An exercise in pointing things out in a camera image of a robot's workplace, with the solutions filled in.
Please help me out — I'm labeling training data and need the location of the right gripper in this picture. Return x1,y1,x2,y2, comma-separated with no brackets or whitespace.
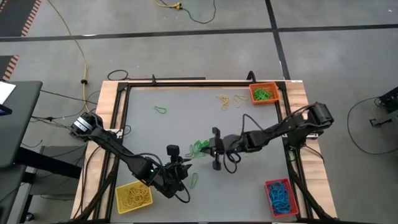
200,126,249,157

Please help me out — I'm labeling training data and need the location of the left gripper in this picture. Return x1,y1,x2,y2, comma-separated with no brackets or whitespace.
150,144,193,200

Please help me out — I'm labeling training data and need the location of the yellow plastic basket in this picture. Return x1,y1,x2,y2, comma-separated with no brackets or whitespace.
114,180,154,215

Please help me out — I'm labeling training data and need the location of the grey table mat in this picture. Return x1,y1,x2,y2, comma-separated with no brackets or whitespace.
113,85,295,222

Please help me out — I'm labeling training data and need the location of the black metal bar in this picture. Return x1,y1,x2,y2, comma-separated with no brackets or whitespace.
127,74,206,82

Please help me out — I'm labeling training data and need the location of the orange plastic basket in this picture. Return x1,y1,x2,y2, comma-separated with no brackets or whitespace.
249,82,280,105

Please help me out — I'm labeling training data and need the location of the red plastic basket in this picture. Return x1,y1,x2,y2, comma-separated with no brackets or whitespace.
264,177,300,218

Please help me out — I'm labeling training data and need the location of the black desk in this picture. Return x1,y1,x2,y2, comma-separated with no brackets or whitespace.
0,80,44,170

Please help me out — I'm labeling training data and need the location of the black equipment stand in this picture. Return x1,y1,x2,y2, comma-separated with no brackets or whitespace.
369,86,398,127

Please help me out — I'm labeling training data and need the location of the white paper sheet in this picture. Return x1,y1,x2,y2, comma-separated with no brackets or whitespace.
0,81,16,106

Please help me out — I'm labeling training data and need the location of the small hazard striped mat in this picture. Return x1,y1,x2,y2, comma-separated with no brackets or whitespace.
0,55,20,82

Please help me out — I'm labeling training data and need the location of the large hazard striped mat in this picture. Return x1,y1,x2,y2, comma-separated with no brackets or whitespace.
0,0,42,37

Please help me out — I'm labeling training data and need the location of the black cable loop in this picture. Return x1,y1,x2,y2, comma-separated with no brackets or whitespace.
107,69,130,81

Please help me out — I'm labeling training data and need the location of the black floor cable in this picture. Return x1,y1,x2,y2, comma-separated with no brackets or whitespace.
180,0,217,25

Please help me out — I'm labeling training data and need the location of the yellow power cable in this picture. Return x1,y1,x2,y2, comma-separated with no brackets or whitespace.
46,0,94,116

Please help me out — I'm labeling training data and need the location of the black desk leg frame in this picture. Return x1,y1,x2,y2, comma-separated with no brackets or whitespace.
0,146,83,224

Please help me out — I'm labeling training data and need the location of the long black cable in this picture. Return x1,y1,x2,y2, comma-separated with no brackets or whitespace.
346,96,398,156

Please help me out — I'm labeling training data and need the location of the yellow extension cord plug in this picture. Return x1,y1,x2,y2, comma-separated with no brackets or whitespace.
152,0,183,10

